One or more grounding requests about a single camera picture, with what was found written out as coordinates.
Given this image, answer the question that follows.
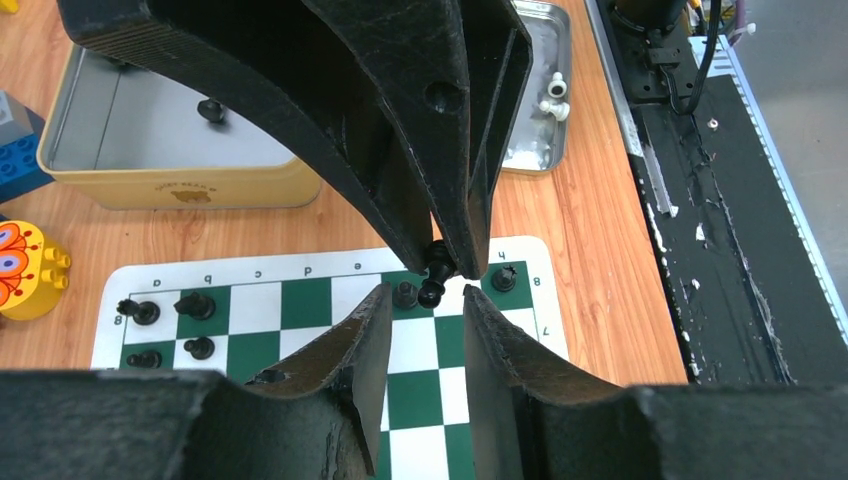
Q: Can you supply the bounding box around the black bishop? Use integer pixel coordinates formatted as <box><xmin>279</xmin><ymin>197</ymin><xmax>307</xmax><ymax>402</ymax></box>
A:
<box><xmin>417</xmin><ymin>240</ymin><xmax>457</xmax><ymax>309</ymax></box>

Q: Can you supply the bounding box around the black piece at h file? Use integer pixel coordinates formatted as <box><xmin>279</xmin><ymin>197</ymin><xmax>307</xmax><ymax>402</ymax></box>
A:
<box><xmin>490</xmin><ymin>265</ymin><xmax>518</xmax><ymax>292</ymax></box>

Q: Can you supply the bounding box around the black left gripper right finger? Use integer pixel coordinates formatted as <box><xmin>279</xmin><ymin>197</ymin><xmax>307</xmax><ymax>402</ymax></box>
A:
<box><xmin>463</xmin><ymin>285</ymin><xmax>847</xmax><ymax>479</ymax></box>

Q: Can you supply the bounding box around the grey blue brick stack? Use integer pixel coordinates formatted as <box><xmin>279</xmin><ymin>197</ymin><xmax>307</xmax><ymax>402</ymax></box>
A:
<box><xmin>1</xmin><ymin>90</ymin><xmax>54</xmax><ymax>203</ymax></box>

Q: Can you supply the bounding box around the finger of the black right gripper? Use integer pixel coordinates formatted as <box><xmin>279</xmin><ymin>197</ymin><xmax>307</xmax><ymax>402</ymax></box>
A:
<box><xmin>58</xmin><ymin>1</ymin><xmax>433</xmax><ymax>273</ymax></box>
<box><xmin>308</xmin><ymin>1</ymin><xmax>532</xmax><ymax>279</ymax></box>

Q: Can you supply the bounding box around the toy block car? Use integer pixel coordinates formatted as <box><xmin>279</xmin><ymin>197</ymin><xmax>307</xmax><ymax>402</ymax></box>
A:
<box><xmin>1</xmin><ymin>220</ymin><xmax>71</xmax><ymax>321</ymax></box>

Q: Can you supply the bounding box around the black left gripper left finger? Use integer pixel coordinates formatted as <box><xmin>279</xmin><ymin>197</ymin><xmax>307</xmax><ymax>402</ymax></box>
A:
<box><xmin>1</xmin><ymin>283</ymin><xmax>392</xmax><ymax>479</ymax></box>

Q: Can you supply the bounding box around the black pawn by corner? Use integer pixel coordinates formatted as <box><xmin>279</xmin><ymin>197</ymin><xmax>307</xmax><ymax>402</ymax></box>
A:
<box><xmin>125</xmin><ymin>350</ymin><xmax>162</xmax><ymax>369</ymax></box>

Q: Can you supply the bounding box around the black pawn in tin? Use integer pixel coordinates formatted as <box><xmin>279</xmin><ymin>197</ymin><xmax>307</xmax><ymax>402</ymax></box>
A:
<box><xmin>196</xmin><ymin>98</ymin><xmax>226</xmax><ymax>124</ymax></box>

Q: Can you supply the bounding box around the black rook corner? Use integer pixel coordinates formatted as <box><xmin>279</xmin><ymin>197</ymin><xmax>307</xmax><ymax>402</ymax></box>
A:
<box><xmin>116</xmin><ymin>299</ymin><xmax>161</xmax><ymax>326</ymax></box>

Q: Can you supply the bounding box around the metal tin with black pieces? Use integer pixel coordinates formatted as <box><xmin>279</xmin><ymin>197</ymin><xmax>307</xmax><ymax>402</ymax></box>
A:
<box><xmin>37</xmin><ymin>46</ymin><xmax>322</xmax><ymax>210</ymax></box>

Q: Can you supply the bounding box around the green white chess mat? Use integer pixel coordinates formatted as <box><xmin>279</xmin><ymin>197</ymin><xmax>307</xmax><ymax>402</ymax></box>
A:
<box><xmin>89</xmin><ymin>235</ymin><xmax>571</xmax><ymax>480</ymax></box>

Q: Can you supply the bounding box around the black pawn lying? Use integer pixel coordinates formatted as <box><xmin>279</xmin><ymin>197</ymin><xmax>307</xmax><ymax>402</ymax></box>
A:
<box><xmin>392</xmin><ymin>281</ymin><xmax>419</xmax><ymax>310</ymax></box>

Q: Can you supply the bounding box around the black knight piece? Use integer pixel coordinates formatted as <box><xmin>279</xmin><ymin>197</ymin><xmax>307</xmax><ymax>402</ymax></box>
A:
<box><xmin>173</xmin><ymin>292</ymin><xmax>216</xmax><ymax>321</ymax></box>

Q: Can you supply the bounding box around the metal tin lid tray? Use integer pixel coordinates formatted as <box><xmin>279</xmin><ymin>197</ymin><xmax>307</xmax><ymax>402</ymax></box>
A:
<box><xmin>502</xmin><ymin>1</ymin><xmax>572</xmax><ymax>174</ymax></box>

